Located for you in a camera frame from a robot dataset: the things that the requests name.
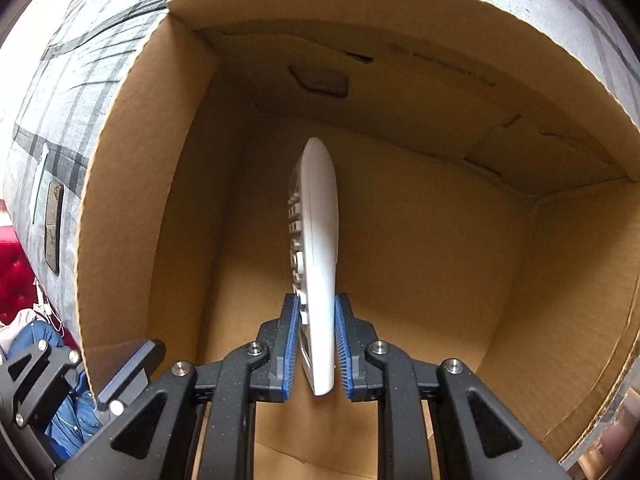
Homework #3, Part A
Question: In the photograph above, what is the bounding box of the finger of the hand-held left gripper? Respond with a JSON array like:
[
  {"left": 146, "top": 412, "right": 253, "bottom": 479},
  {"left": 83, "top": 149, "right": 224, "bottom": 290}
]
[
  {"left": 97, "top": 339, "right": 167, "bottom": 416},
  {"left": 0, "top": 342, "right": 83, "bottom": 428}
]

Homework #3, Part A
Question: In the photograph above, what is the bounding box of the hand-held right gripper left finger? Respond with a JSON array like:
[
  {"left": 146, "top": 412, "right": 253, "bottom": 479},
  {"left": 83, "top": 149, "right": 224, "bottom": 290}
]
[{"left": 52, "top": 292, "right": 303, "bottom": 480}]

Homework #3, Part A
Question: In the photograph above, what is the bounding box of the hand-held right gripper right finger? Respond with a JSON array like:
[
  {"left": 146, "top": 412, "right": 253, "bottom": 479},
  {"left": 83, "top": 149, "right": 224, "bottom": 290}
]
[{"left": 334, "top": 294, "right": 571, "bottom": 480}]

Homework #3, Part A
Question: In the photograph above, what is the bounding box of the cardboard box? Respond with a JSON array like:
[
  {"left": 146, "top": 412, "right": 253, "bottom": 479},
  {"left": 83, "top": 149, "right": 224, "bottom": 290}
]
[{"left": 75, "top": 0, "right": 640, "bottom": 480}]

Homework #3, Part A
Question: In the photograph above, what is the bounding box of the white remote control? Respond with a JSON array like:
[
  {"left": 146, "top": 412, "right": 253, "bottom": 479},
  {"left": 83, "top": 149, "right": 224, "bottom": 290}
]
[{"left": 287, "top": 137, "right": 341, "bottom": 396}]

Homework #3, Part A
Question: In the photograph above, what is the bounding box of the pale cloth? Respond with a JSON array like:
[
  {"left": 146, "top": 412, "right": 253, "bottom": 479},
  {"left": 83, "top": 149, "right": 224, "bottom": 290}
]
[{"left": 0, "top": 309, "right": 38, "bottom": 361}]

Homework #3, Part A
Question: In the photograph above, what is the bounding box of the red mattress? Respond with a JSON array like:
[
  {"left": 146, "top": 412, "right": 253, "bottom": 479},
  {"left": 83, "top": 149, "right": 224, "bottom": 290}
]
[{"left": 0, "top": 237, "right": 43, "bottom": 328}]

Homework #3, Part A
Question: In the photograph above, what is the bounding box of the dark smartphone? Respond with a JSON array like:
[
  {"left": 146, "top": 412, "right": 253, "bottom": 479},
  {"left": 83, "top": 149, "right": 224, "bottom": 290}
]
[{"left": 44, "top": 182, "right": 65, "bottom": 276}]

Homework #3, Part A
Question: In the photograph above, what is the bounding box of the white smartphone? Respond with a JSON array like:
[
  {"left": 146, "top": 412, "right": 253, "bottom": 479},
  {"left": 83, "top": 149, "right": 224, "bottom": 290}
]
[{"left": 29, "top": 142, "right": 51, "bottom": 226}]

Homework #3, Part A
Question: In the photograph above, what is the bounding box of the white cable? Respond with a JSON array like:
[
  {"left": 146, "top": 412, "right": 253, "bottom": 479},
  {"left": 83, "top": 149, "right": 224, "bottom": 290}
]
[{"left": 35, "top": 290, "right": 66, "bottom": 333}]

